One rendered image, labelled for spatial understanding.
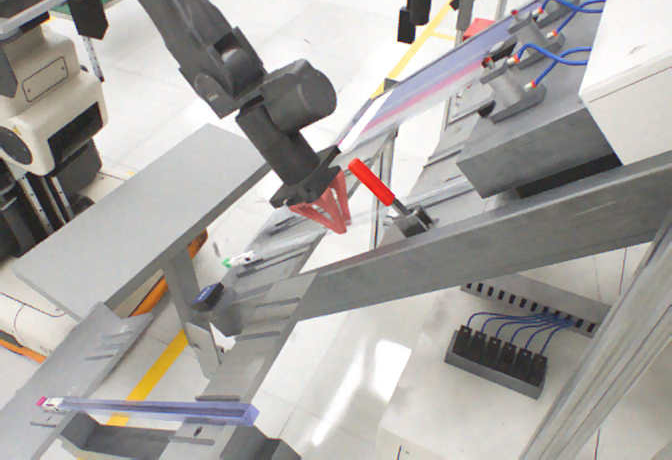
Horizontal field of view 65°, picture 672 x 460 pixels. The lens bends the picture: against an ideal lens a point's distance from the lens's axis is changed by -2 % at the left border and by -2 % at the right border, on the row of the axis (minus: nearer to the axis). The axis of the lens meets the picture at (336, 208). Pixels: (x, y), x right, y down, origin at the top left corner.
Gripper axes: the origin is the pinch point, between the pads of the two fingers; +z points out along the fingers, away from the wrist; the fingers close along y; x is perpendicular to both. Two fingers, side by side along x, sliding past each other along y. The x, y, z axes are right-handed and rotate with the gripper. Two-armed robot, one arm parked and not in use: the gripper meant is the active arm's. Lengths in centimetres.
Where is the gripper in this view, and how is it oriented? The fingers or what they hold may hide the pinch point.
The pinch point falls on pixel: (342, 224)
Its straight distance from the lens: 72.5
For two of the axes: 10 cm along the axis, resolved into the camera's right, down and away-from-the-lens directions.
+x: -7.0, 2.1, 6.8
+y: 4.4, -6.3, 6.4
